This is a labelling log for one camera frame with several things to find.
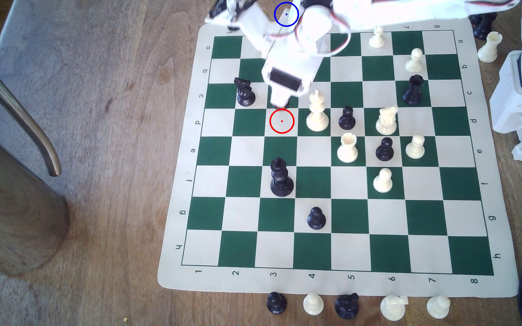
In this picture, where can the white pawn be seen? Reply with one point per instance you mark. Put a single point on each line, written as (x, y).
(415, 149)
(377, 40)
(414, 64)
(313, 305)
(383, 183)
(438, 308)

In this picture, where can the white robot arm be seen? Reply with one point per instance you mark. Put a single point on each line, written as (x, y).
(401, 11)

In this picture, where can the stainless steel jug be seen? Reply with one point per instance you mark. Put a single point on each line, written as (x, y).
(11, 213)

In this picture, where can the white knight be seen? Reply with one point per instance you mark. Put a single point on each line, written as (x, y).
(386, 123)
(393, 309)

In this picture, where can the white rook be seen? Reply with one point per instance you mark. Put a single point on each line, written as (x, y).
(347, 151)
(489, 49)

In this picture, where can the black knight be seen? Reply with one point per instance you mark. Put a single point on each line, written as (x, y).
(245, 95)
(346, 308)

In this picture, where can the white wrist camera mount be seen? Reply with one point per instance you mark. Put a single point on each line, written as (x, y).
(245, 18)

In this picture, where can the black queen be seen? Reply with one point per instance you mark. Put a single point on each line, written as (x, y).
(281, 181)

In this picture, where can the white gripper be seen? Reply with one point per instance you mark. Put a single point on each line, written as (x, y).
(285, 79)

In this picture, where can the black rook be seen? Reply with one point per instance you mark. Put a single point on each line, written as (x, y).
(413, 93)

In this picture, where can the white king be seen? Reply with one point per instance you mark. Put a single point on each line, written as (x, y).
(317, 115)

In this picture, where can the green and cream chess mat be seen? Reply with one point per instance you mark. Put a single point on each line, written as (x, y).
(243, 217)

